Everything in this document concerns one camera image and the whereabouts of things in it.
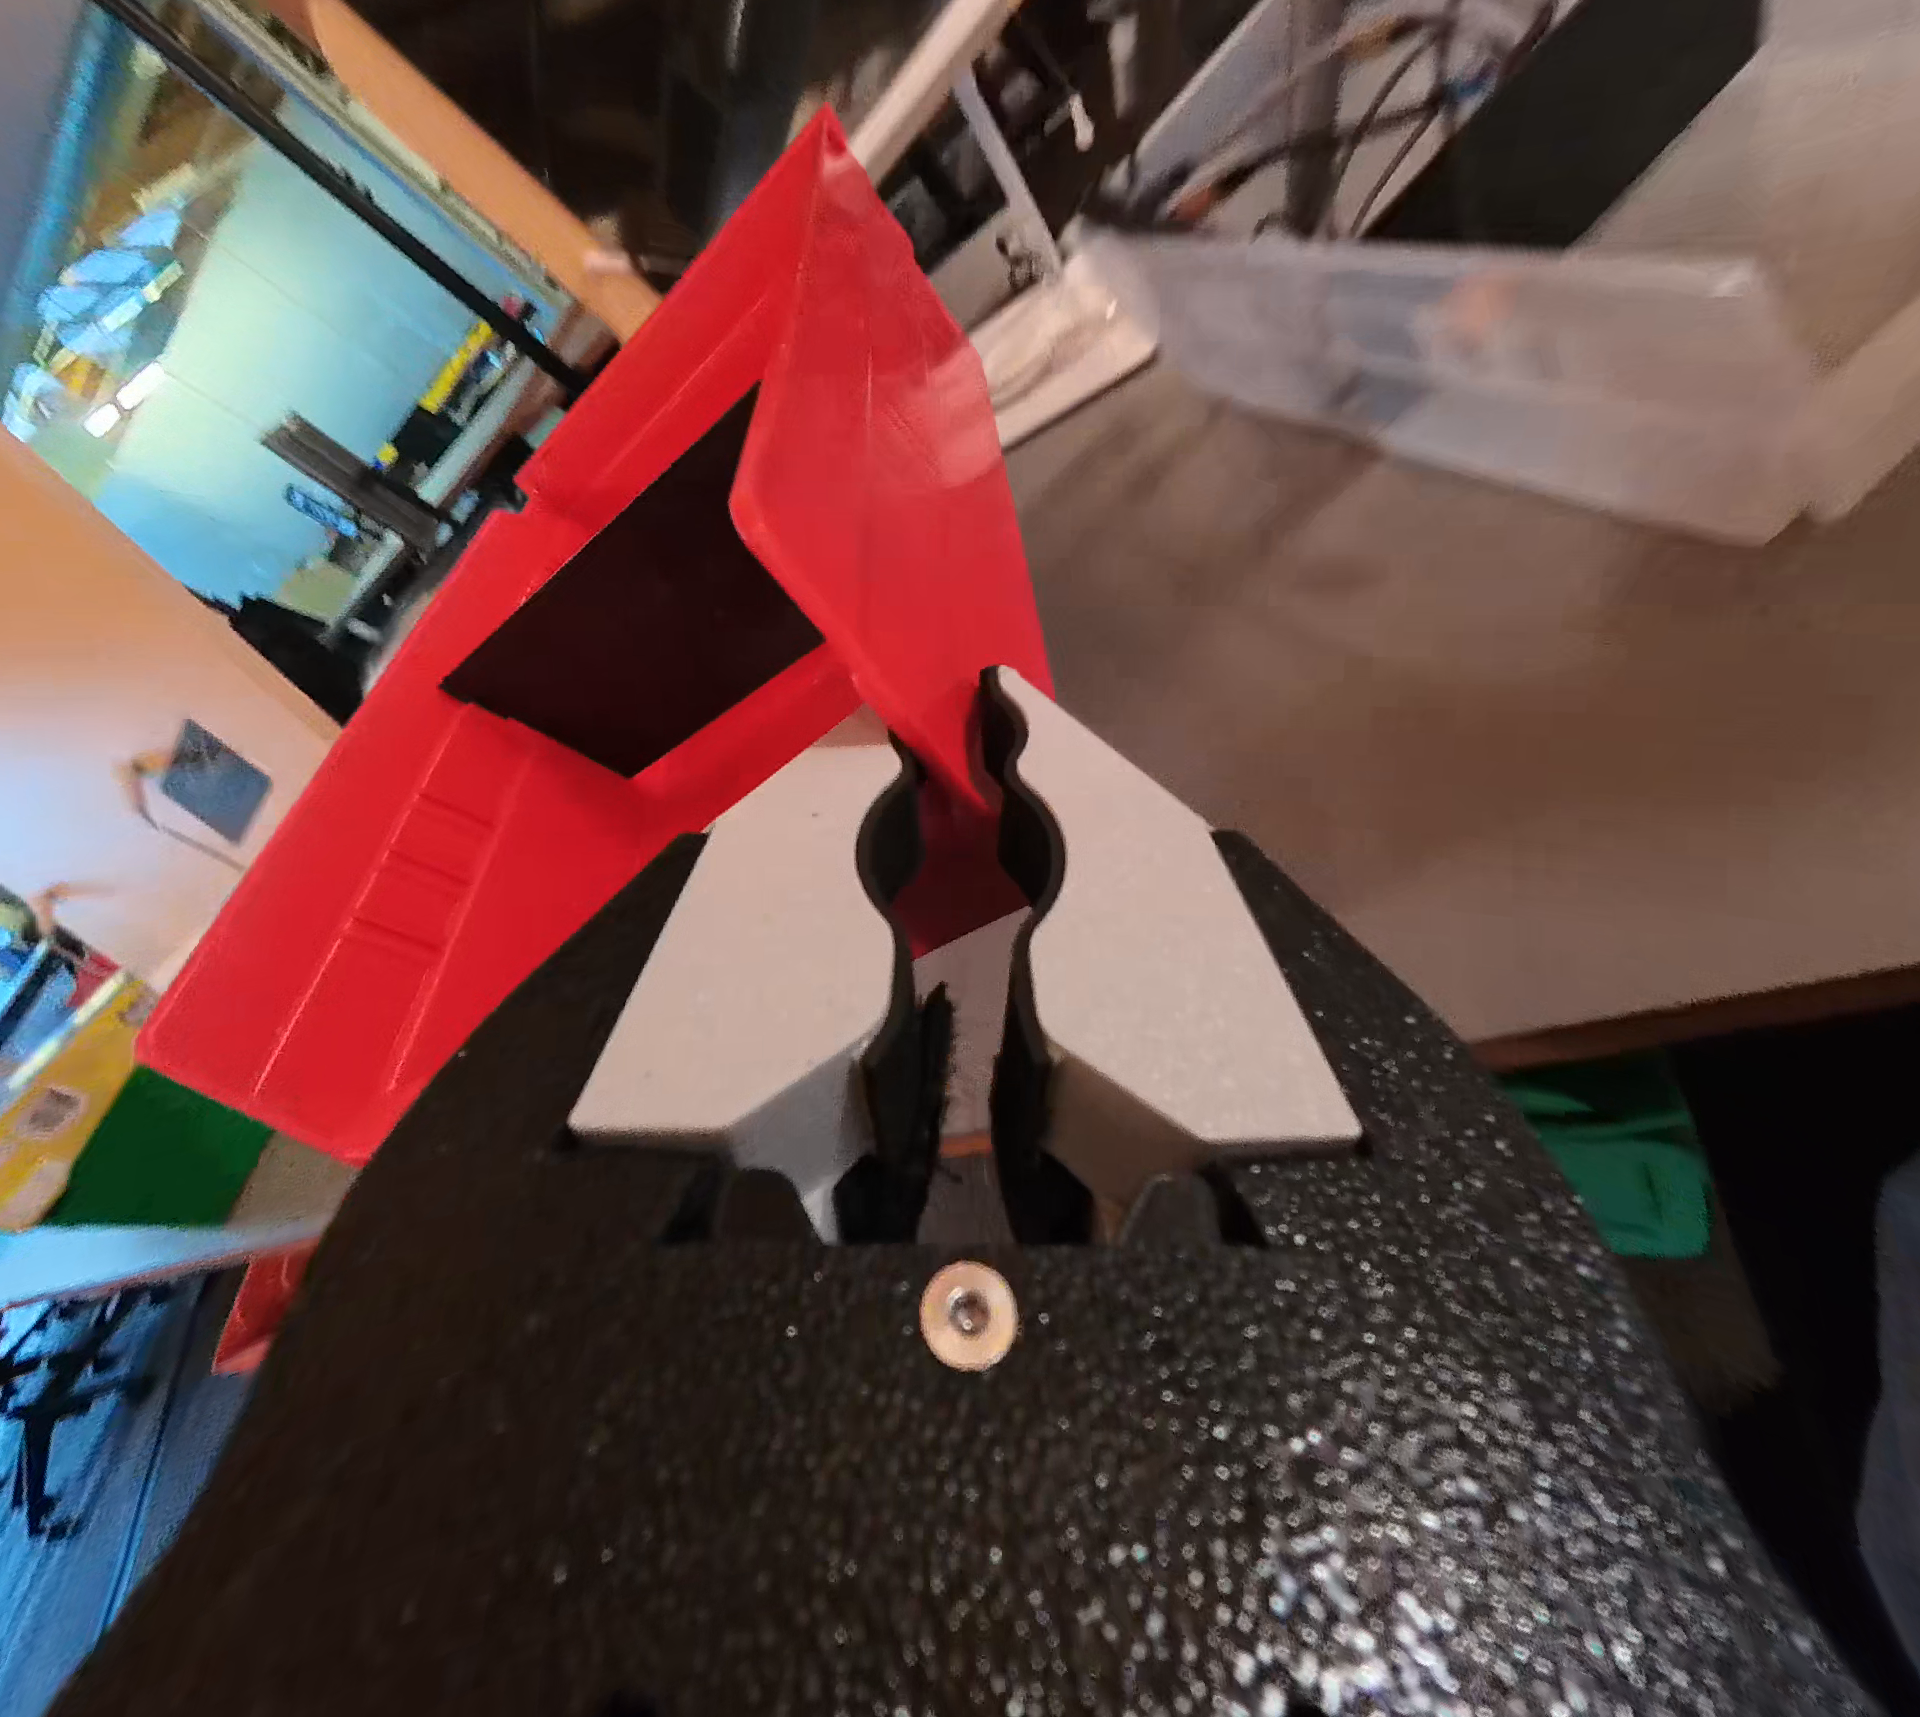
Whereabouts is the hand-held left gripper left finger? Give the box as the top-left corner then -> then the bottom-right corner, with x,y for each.
570,727 -> 962,1247

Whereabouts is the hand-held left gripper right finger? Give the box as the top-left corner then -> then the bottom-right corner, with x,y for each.
979,667 -> 1368,1247

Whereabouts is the large red bin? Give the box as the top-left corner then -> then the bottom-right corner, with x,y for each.
135,105 -> 1060,1375

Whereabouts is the clear plastic bin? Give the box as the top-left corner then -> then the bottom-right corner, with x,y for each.
1081,0 -> 1920,549

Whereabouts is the black cable with orange plug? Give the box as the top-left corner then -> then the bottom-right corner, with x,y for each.
1102,0 -> 1571,240

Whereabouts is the black bin divider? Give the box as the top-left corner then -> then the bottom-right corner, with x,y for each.
438,388 -> 831,781

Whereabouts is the green mat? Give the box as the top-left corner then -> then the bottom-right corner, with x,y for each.
1500,1057 -> 1712,1260

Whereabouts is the yellow bin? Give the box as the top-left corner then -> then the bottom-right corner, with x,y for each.
0,967 -> 153,1225

